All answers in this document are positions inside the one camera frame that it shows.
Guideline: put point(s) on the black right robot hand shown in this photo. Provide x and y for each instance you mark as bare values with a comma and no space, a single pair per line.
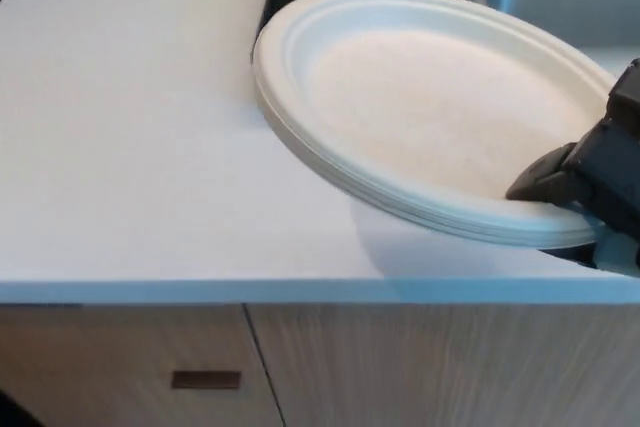
615,167

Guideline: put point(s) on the white paper plate stack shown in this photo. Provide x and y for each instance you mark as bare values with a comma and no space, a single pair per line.
425,112

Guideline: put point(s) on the wood grain cabinet door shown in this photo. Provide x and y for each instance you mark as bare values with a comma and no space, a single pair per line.
450,372

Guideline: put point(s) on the wood grain drawer unit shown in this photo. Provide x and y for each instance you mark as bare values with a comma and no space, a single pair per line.
100,347

